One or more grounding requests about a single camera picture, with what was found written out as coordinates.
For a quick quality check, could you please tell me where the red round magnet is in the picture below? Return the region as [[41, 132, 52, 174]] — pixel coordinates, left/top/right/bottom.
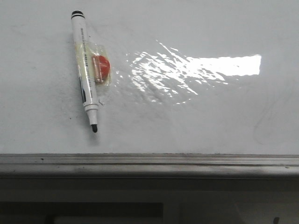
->
[[92, 55, 110, 83]]

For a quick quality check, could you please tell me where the white whiteboard marker pen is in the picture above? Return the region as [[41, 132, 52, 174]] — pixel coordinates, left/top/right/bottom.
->
[[71, 11, 99, 133]]

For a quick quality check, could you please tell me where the white whiteboard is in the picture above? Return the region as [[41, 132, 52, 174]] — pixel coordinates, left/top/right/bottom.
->
[[0, 0, 299, 154]]

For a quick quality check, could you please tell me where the aluminium whiteboard frame rail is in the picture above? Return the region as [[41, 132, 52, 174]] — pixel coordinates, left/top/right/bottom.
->
[[0, 154, 299, 179]]

